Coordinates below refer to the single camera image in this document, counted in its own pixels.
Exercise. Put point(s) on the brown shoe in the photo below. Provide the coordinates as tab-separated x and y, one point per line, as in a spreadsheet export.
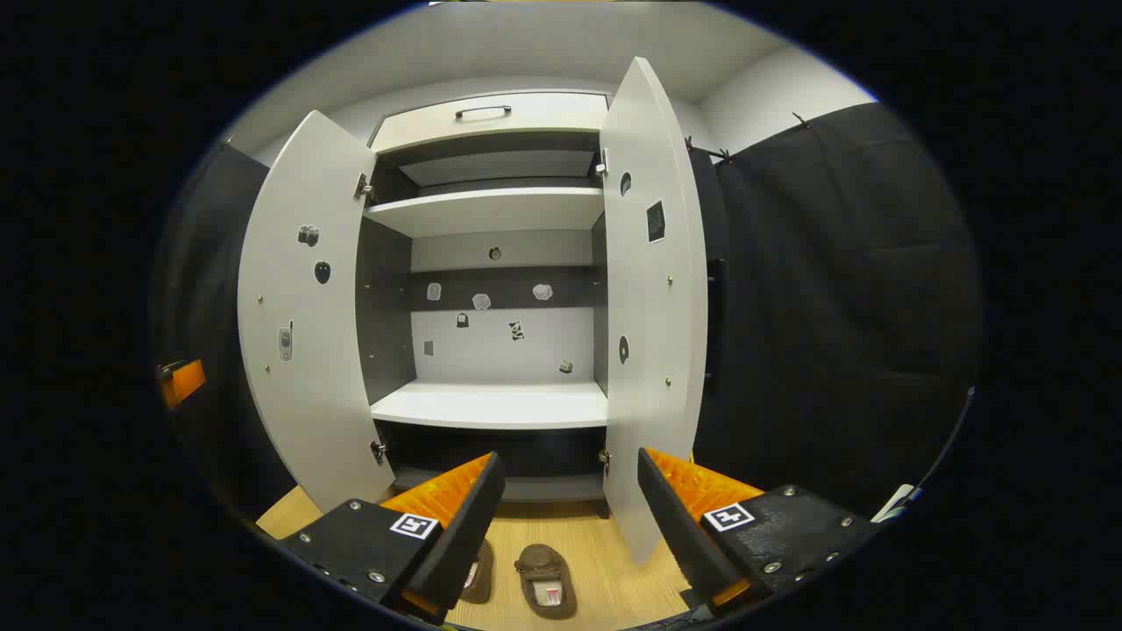
480	578
545	578

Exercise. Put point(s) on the white shoe cabinet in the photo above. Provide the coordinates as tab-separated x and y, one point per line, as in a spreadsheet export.
491	405

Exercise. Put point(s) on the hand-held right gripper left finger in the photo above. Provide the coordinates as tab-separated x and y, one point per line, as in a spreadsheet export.
456	535

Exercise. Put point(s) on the white cabinet drawer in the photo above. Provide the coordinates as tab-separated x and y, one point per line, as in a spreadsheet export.
526	123

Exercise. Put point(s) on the black backdrop cloth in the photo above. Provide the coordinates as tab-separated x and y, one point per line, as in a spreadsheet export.
706	210
841	307
210	289

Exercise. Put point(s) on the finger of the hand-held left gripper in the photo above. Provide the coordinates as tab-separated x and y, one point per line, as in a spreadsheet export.
182	383

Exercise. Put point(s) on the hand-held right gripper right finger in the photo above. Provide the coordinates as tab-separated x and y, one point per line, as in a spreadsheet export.
679	526

